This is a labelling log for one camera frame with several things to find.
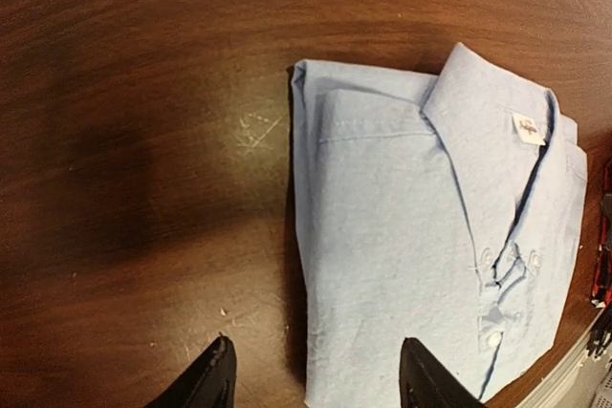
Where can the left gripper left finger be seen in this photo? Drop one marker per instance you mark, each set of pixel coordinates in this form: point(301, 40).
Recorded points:
point(208, 382)

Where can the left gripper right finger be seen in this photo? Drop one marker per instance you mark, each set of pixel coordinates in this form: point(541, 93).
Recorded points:
point(426, 383)

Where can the light blue long sleeve shirt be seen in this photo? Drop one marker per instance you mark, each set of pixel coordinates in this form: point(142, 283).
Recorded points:
point(442, 207)

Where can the aluminium front rail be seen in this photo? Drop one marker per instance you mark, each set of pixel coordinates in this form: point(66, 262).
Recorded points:
point(575, 379)

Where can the red black shirt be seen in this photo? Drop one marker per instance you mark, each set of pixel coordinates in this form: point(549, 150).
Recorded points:
point(601, 291)

